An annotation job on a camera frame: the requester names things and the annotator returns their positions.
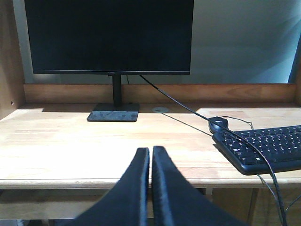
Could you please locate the black computer mouse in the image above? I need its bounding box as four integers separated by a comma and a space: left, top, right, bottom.
208, 116, 229, 134

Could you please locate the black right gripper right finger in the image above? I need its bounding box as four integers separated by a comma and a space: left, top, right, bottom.
151, 146, 245, 226

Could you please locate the black monitor cable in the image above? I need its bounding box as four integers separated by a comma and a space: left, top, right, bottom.
138, 74, 287, 226

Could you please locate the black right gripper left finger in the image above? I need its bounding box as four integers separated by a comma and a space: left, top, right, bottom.
75, 147, 150, 226

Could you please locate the black computer monitor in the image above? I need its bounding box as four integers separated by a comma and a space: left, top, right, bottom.
24, 0, 194, 122

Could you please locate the wooden desk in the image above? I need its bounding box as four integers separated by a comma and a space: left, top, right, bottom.
0, 0, 301, 226

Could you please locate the black keyboard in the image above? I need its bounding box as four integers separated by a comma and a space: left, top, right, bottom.
212, 125, 301, 175

